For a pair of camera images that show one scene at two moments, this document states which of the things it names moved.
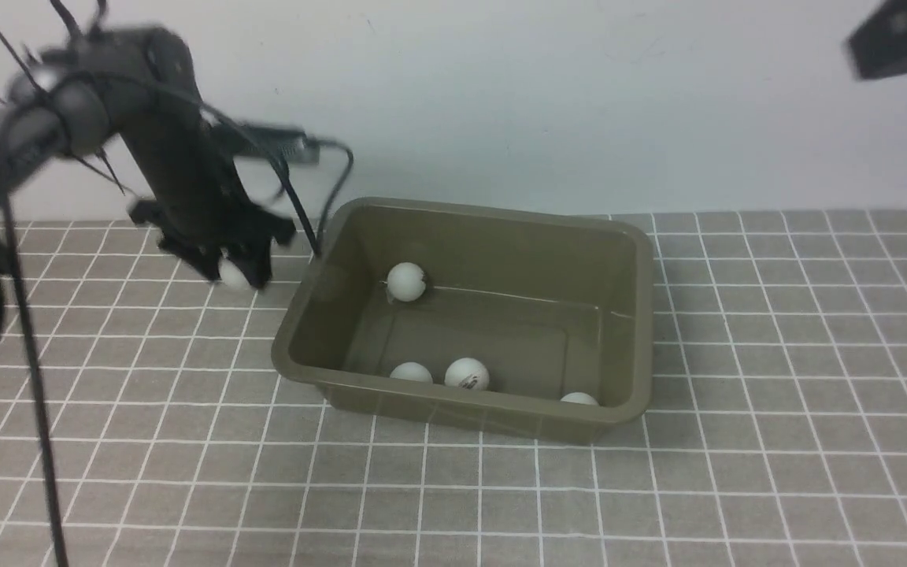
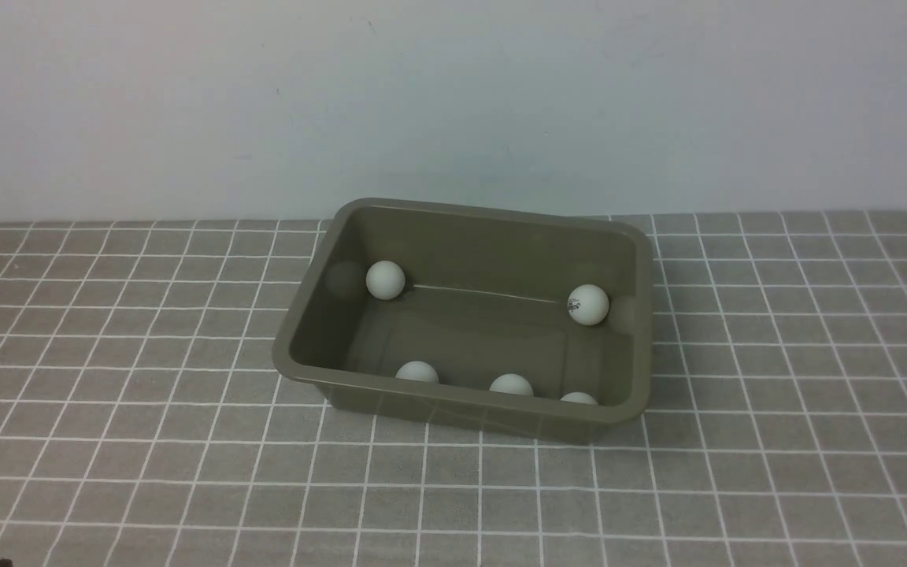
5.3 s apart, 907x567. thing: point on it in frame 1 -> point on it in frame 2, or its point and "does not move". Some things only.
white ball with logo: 468,373 -> 588,305
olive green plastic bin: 500,321 does not move
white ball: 581,398 does not move
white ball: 405,282 -> 385,279
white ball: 412,371 does not move
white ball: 232,276 -> 511,383
